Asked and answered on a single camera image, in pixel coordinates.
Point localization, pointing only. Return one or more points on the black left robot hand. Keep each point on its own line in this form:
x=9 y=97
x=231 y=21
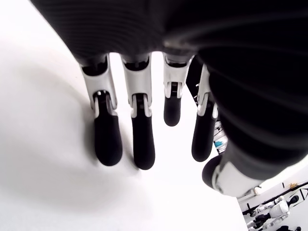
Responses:
x=216 y=48

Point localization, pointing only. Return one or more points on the white humanoid robot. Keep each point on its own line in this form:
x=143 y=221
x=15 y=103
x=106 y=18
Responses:
x=279 y=208

